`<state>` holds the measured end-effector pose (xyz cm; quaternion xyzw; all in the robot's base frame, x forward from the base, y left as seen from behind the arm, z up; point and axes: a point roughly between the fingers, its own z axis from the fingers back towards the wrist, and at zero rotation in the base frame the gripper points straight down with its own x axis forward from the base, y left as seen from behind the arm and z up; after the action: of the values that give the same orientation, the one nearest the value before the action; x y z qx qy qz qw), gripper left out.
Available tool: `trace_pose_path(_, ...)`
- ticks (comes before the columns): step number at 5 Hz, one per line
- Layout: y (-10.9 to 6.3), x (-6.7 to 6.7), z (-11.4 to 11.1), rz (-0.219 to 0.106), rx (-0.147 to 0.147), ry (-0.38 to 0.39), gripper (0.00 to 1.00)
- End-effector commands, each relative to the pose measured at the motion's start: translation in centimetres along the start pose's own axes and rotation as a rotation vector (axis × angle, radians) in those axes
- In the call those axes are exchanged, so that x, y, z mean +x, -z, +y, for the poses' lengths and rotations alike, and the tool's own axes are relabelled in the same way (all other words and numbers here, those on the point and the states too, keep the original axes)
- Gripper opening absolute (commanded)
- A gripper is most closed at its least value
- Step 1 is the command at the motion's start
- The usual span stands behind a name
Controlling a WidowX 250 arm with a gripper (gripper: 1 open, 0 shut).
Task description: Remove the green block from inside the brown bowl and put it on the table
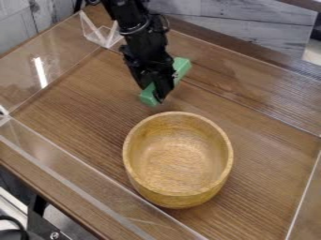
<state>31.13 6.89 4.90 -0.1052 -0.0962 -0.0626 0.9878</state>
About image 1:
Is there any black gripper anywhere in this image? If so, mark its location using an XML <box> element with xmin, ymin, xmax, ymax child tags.
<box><xmin>120</xmin><ymin>26</ymin><xmax>174</xmax><ymax>103</ymax></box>

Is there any green rectangular block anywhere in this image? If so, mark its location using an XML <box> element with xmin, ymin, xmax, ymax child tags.
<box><xmin>140</xmin><ymin>57</ymin><xmax>192</xmax><ymax>107</ymax></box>

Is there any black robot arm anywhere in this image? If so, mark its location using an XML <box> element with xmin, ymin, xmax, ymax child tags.
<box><xmin>98</xmin><ymin>0</ymin><xmax>176</xmax><ymax>103</ymax></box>

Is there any brown wooden bowl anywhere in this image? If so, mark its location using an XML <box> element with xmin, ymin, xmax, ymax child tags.
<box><xmin>122</xmin><ymin>112</ymin><xmax>235</xmax><ymax>209</ymax></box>

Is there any clear acrylic tray wall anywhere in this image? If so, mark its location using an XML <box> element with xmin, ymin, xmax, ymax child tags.
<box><xmin>0</xmin><ymin>17</ymin><xmax>321</xmax><ymax>240</ymax></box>

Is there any black cable under table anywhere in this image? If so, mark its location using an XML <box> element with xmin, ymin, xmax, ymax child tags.
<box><xmin>0</xmin><ymin>215</ymin><xmax>31</xmax><ymax>240</ymax></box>

